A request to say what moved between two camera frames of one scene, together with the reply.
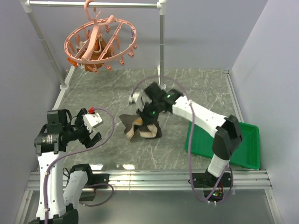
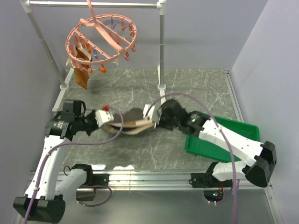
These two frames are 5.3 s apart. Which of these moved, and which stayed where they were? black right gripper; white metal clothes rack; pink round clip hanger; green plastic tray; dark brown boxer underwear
Moved: dark brown boxer underwear; black right gripper; pink round clip hanger
Stayed: green plastic tray; white metal clothes rack
